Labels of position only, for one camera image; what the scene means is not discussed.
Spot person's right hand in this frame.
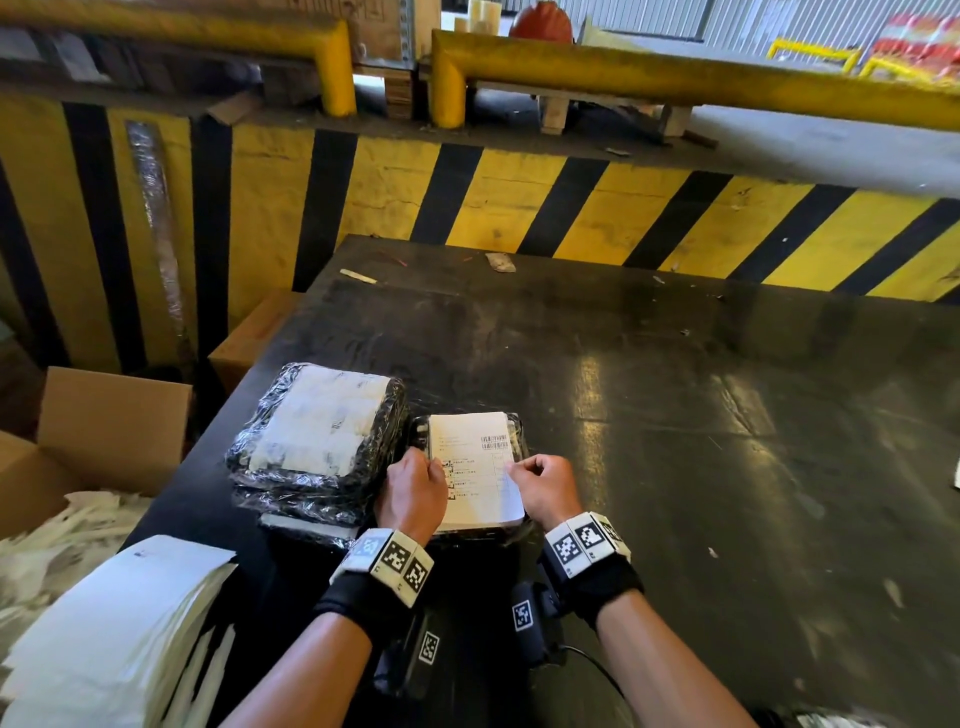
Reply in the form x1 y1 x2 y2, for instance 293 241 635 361
506 453 585 532

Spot person's left hand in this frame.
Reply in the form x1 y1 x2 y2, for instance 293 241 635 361
374 447 450 547

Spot shiny black film package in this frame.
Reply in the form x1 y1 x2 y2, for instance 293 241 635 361
749 701 913 728
408 408 535 549

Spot printed label paper sheet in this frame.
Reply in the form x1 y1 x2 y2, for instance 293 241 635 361
427 410 526 535

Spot stack black packets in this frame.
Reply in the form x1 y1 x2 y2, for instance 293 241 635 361
224 362 410 553

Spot stack of white labels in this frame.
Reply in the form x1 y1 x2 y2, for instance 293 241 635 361
0 533 240 728

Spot person's right forearm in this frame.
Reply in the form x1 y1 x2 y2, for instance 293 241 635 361
596 588 759 728

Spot person's left forearm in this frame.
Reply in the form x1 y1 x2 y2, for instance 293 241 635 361
217 611 374 728

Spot pile of crumpled backing paper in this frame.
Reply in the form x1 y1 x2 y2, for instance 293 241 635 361
0 491 155 661

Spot black wristband with white markers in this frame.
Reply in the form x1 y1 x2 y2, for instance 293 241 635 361
313 527 436 646
539 511 646 631

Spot small brown cardboard box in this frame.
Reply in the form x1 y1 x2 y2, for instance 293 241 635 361
208 290 305 395

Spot yellow black striped barrier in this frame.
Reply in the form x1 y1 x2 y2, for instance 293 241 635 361
0 93 960 376

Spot open brown cardboard box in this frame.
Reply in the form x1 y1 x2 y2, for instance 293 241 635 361
0 365 195 541

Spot white table with wooden legs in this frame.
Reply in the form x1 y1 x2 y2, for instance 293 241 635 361
536 18 695 140

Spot wooden pallet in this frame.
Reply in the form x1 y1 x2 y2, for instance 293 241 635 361
352 65 433 121

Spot small wooden block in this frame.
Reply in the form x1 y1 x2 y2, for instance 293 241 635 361
206 89 264 127

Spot large plywood crate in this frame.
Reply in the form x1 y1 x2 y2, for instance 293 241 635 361
254 0 442 70

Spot red hard hat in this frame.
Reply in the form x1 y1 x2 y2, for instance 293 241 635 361
509 0 575 44

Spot cream paper rolls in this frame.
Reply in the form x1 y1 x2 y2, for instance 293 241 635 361
453 0 504 37

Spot stack of red drink packs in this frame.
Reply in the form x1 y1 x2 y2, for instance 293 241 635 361
869 11 960 80

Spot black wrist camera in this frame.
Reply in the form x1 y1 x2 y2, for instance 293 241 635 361
509 581 568 670
372 607 444 703

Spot black camera cable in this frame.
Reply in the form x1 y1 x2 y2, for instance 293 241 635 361
560 643 628 699

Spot yellow guard rail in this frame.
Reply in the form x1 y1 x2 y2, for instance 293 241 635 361
0 0 358 119
428 29 960 135

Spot small yellow floor rail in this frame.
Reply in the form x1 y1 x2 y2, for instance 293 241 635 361
766 37 864 75
858 56 943 85

